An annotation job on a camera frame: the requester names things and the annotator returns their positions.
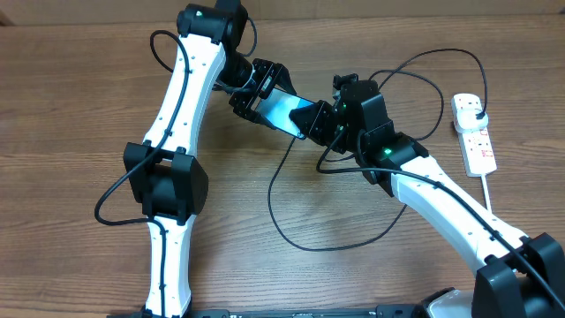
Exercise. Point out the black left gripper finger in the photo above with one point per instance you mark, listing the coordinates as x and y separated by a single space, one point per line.
242 107
283 80

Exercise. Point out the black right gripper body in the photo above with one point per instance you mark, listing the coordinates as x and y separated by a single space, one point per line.
346 140

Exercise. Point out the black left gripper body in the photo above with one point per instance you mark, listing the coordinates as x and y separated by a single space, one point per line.
262 81

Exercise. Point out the blue Galaxy smartphone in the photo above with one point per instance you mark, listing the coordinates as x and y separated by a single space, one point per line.
275 110

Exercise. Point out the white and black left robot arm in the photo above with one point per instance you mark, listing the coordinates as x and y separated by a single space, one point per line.
166 178

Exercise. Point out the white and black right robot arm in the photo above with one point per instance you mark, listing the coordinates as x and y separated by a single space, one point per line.
515 275

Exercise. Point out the white charger plug adapter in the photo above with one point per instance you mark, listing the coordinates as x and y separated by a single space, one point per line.
467 121

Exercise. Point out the white power strip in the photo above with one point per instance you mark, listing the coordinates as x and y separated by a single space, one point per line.
476 147

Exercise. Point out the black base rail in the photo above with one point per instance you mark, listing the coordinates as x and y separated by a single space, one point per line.
381 311

